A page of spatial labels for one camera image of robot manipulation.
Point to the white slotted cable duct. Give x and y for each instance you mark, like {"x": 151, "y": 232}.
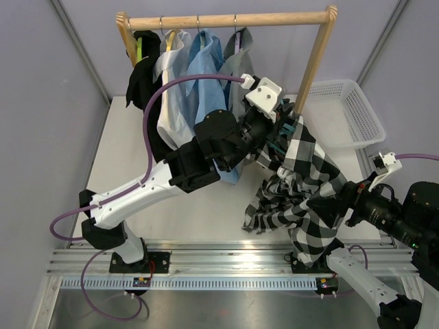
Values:
{"x": 192, "y": 283}

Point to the black white checked shirt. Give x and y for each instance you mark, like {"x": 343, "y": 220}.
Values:
{"x": 304, "y": 177}

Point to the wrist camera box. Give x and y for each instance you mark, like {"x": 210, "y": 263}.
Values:
{"x": 266, "y": 97}
{"x": 385, "y": 165}

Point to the blue shirt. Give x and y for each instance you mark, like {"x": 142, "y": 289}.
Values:
{"x": 204, "y": 96}

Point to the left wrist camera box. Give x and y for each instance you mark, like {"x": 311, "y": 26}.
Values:
{"x": 266, "y": 97}

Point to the teal plastic hanger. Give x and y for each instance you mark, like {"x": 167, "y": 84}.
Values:
{"x": 279, "y": 142}

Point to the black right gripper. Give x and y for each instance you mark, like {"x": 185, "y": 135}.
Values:
{"x": 357, "y": 195}

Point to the grey shirt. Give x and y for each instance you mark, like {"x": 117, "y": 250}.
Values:
{"x": 236, "y": 65}

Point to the green plastic hanger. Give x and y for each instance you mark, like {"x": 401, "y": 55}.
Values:
{"x": 134, "y": 46}

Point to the purple plastic hanger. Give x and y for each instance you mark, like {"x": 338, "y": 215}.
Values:
{"x": 237, "y": 42}

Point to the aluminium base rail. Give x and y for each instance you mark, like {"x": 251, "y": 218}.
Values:
{"x": 236, "y": 258}

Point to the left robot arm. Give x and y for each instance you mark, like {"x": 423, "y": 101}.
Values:
{"x": 215, "y": 153}

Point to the white plastic basket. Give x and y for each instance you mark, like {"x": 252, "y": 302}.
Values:
{"x": 339, "y": 115}

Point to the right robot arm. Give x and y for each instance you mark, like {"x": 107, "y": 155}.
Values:
{"x": 401, "y": 285}

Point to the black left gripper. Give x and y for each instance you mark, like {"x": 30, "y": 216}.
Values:
{"x": 269, "y": 125}

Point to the yellow plastic hanger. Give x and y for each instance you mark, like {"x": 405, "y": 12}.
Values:
{"x": 169, "y": 39}

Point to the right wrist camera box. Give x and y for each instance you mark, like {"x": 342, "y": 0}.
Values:
{"x": 385, "y": 165}

